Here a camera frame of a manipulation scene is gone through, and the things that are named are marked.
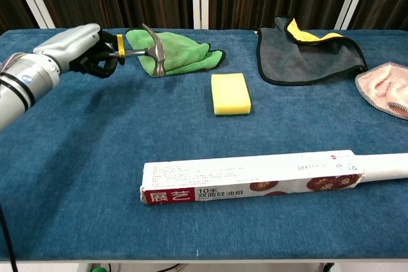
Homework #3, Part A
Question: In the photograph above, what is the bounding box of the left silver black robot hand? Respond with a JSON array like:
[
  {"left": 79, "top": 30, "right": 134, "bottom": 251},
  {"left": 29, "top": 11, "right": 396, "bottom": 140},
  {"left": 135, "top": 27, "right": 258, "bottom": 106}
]
[{"left": 33, "top": 22, "right": 125, "bottom": 79}]

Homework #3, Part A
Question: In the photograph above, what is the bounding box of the black handled claw hammer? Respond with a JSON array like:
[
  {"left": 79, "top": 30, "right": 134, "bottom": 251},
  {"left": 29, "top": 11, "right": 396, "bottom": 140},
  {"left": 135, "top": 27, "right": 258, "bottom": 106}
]
[{"left": 108, "top": 23, "right": 167, "bottom": 78}]

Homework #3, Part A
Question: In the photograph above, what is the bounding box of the yellow green sponge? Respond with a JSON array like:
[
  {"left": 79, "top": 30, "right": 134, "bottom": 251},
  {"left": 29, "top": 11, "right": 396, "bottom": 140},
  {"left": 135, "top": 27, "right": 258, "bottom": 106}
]
[{"left": 211, "top": 73, "right": 252, "bottom": 116}]

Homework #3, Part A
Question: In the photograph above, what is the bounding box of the blue velvet table cover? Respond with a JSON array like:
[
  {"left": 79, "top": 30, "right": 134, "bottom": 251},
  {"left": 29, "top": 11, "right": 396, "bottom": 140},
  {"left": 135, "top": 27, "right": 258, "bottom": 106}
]
[{"left": 0, "top": 28, "right": 408, "bottom": 262}]

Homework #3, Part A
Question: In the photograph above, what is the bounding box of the green microfibre cloth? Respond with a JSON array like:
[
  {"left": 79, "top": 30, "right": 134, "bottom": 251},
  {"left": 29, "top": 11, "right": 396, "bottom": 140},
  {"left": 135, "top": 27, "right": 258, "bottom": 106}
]
[{"left": 125, "top": 28, "right": 227, "bottom": 78}]

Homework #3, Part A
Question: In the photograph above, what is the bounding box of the long white baking paper box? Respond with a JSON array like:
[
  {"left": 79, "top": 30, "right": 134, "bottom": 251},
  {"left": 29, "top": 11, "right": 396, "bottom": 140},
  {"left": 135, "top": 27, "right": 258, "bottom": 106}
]
[{"left": 139, "top": 149, "right": 365, "bottom": 208}]

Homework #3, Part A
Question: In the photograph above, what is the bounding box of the grey yellow microfibre cloth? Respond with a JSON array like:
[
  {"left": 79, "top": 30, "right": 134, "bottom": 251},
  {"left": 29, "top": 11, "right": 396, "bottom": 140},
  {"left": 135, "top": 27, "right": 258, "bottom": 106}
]
[{"left": 256, "top": 16, "right": 369, "bottom": 87}]

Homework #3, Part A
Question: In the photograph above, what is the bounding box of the pink fluffy cloth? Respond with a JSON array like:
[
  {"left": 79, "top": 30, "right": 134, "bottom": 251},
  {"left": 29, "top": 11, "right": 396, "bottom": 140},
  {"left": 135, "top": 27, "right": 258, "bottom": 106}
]
[{"left": 354, "top": 61, "right": 408, "bottom": 122}]

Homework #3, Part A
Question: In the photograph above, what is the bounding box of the white baking paper roll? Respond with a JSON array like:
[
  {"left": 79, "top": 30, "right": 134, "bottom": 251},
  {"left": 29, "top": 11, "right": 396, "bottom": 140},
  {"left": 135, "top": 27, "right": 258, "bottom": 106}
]
[{"left": 352, "top": 153, "right": 408, "bottom": 185}]

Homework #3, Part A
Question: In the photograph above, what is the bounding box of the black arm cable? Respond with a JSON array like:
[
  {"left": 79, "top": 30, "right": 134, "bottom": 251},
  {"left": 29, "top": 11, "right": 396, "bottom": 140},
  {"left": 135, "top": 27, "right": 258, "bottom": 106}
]
[{"left": 0, "top": 202, "right": 17, "bottom": 272}]

